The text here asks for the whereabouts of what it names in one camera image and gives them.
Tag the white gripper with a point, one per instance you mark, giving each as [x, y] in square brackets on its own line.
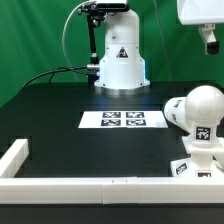
[207, 13]

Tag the white lamp bulb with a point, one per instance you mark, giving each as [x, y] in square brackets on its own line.
[204, 109]

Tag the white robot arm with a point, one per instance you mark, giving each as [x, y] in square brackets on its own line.
[122, 67]

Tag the white marker sheet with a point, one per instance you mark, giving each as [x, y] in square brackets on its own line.
[123, 119]

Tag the white front fence bar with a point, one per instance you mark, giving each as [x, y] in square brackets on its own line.
[126, 190]

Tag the white fence bar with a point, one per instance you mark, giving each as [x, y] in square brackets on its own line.
[126, 190]
[13, 159]

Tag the white left fence bar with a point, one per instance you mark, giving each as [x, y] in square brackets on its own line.
[13, 159]

